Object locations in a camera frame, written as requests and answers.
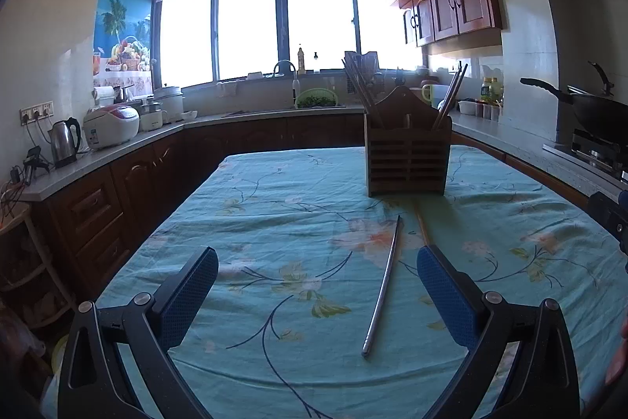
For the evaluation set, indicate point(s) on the wooden utensil holder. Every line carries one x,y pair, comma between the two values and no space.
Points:
407,159

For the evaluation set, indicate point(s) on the row of spice jars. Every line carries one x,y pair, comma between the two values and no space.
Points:
486,110

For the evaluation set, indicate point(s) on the plastic storage shelf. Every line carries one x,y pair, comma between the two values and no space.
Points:
29,262

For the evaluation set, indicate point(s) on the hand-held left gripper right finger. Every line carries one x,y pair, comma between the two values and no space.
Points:
444,291

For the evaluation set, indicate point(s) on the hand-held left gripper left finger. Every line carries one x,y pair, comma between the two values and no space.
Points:
191,291

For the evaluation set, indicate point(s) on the person's right hand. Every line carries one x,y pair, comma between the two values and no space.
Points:
619,355

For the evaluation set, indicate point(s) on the green colander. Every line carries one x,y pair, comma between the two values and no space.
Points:
316,99

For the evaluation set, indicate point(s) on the tropical fruit wall poster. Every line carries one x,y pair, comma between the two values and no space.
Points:
122,31

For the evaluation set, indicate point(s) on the yellow green bottle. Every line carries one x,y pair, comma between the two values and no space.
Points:
497,90
485,90

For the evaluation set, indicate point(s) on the chrome faucet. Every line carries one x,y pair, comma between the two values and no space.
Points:
284,63

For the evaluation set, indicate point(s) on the wooden chopstick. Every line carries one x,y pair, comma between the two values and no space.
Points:
446,97
423,225
454,95

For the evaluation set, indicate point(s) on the phone on small tripod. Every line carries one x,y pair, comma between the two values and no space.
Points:
30,163

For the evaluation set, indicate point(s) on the white lidded bowl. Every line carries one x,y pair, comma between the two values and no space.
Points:
466,106

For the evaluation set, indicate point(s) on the steel electric kettle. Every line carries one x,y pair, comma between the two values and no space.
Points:
64,144

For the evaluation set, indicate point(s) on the metal chopstick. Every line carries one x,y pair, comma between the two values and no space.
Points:
382,286

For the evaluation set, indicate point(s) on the black wok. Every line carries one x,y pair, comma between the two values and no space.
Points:
598,109

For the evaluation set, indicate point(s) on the wall power sockets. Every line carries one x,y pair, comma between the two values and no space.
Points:
35,113

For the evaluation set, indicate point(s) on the wooden base cabinets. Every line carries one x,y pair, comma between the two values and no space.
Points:
147,183

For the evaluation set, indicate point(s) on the white electric steamer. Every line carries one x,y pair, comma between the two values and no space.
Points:
169,102

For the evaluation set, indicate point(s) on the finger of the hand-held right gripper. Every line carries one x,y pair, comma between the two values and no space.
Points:
611,213

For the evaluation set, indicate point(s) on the bunch of chopsticks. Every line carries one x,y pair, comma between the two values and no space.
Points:
363,92

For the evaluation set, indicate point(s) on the teal floral tablecloth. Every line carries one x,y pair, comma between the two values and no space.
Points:
294,227

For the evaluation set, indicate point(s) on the small white dishes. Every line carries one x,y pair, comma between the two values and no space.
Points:
190,115

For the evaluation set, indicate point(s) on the white red rice cooker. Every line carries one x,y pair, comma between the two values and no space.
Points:
110,127

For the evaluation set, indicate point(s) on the gas stove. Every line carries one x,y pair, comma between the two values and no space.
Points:
588,151

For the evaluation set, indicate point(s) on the paper towel roll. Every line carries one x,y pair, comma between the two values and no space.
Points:
104,96

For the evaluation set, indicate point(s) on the kitchen window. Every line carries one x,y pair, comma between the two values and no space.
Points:
255,21

